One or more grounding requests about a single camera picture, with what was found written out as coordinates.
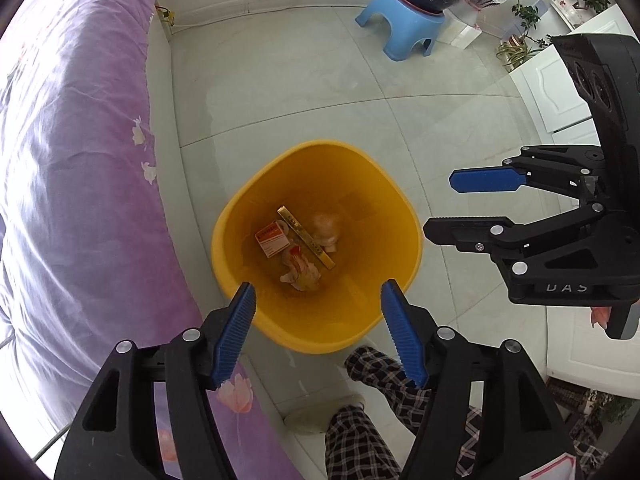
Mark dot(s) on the orange and white wrapper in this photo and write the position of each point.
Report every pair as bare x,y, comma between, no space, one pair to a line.
300,271

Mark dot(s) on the person's right hand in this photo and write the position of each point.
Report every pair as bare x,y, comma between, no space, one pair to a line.
598,316

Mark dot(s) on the person's plaid pajama legs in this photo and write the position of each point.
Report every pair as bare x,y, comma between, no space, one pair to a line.
360,440

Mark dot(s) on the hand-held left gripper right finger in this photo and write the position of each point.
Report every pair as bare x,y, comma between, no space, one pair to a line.
405,330

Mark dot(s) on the blue plastic stool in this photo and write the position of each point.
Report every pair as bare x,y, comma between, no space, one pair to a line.
395,15

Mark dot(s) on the small red and white box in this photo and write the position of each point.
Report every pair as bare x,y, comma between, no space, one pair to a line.
272,241

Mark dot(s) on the white paper box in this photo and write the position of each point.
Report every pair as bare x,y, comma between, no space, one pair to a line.
462,32

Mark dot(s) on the purple floral bed sheet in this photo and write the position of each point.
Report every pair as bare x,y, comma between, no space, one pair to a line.
75,135

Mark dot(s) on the yellow plastic bin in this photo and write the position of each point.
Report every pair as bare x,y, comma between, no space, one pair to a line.
350,185

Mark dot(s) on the trailing green vine plant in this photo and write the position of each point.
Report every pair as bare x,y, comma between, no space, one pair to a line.
520,22

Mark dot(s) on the long yellow box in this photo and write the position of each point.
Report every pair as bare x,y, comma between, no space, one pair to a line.
305,237

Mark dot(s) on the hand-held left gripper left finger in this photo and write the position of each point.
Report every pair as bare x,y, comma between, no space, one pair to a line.
235,330

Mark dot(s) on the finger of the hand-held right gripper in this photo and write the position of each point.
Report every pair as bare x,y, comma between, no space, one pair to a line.
480,180
465,230

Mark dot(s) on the white cabinet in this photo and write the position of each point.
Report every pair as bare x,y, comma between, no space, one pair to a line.
550,90

